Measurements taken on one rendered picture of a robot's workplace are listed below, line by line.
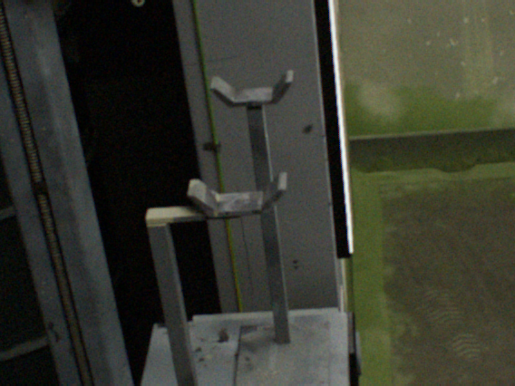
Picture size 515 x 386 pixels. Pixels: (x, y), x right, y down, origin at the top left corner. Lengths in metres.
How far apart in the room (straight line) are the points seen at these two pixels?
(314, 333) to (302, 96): 0.38
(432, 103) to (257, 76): 1.55
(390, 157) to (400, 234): 0.29
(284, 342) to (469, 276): 1.43
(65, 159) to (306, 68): 0.55
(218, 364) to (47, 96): 0.41
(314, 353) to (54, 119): 0.42
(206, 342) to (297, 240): 0.38
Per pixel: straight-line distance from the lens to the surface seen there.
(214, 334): 1.27
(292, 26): 1.44
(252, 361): 1.21
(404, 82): 2.99
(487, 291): 2.58
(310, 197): 1.56
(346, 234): 1.60
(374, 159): 3.00
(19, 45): 0.94
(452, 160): 3.01
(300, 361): 1.20
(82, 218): 1.02
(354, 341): 1.62
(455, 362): 2.38
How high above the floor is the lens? 1.56
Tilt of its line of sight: 30 degrees down
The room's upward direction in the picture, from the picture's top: 7 degrees counter-clockwise
